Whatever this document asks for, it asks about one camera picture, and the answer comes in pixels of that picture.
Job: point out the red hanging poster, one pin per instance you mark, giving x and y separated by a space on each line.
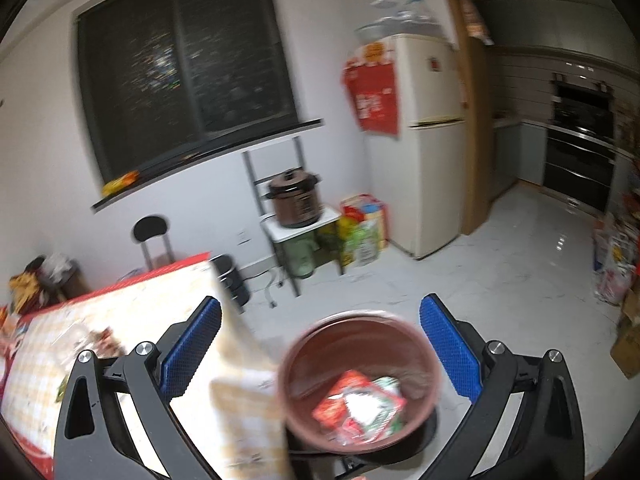
375 95

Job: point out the pile of printed bags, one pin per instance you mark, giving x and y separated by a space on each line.
615 260

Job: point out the black ribbed container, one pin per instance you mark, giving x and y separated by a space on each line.
230 280

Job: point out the red snack wrapper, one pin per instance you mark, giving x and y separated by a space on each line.
340 400

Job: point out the clear plastic containers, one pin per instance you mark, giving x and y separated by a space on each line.
395 22

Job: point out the yellow snack packet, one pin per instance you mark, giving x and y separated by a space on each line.
120 184

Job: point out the black round chair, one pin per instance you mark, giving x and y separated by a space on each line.
150 227

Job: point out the green plastic bucket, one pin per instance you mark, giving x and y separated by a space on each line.
300 260

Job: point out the dark window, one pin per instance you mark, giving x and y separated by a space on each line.
150 60

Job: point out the dark window sill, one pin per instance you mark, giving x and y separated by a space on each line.
200 157

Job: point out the brown pressure cooker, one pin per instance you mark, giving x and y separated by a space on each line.
295 200

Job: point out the wooden door frame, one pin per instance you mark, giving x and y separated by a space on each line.
475 135

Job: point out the black built-in oven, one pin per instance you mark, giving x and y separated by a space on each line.
580 160

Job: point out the grey kitchen cabinet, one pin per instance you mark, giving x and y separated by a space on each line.
530 150

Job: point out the white wall socket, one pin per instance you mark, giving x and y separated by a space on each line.
243 237

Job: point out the white fridge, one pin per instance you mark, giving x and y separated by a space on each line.
430 170

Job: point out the metal shelf rack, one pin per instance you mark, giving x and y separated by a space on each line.
327 217

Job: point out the pile of snack packets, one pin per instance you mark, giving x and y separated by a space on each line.
30 280

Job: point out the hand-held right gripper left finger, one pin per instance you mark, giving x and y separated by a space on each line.
192 345

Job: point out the red fridge magnet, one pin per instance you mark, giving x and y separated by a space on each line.
433 64

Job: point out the brown cardboard box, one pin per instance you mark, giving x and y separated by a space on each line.
627 350

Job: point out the brown plastic bin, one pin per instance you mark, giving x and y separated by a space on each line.
360 345

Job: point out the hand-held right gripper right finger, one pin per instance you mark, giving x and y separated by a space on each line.
450 350

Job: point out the green white snack wrapper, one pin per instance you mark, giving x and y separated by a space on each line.
385 407

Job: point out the green printed bag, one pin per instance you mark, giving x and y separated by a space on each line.
360 242

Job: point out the colourful cardboard box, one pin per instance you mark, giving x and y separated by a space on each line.
365 207

